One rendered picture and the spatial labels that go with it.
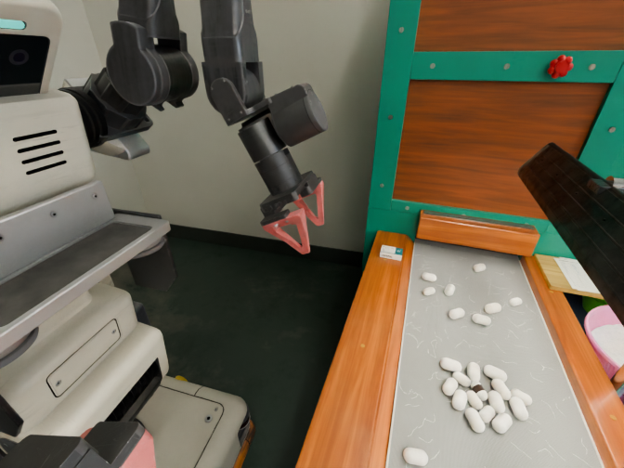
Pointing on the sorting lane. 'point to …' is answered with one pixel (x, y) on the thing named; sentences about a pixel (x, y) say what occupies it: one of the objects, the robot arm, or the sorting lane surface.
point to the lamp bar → (581, 217)
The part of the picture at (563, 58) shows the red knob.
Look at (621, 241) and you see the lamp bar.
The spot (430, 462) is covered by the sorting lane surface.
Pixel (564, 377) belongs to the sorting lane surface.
